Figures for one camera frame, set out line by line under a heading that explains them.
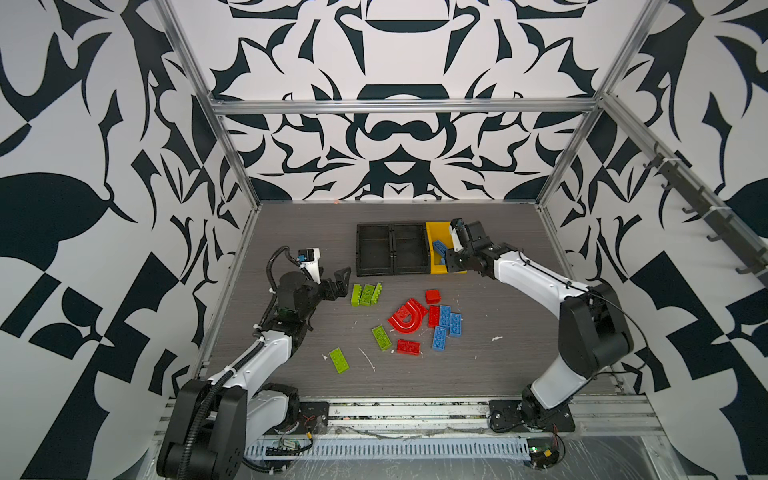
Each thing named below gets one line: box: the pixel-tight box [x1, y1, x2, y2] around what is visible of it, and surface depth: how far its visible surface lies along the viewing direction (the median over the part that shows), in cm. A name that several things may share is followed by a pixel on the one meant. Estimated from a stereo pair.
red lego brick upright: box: [428, 305, 441, 329], surface depth 91 cm
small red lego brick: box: [425, 289, 442, 305], surface depth 97 cm
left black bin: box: [356, 223, 393, 277], surface depth 104 cm
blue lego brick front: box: [432, 326, 447, 352], surface depth 87 cm
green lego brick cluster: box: [351, 282, 383, 307], surface depth 95 cm
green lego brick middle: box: [372, 324, 392, 351], surface depth 88 cm
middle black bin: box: [390, 222, 430, 275], surface depth 106 cm
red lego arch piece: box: [388, 299, 428, 334], surface depth 91 cm
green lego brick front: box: [329, 347, 350, 374], surface depth 85 cm
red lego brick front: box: [396, 339, 421, 356], surface depth 87 cm
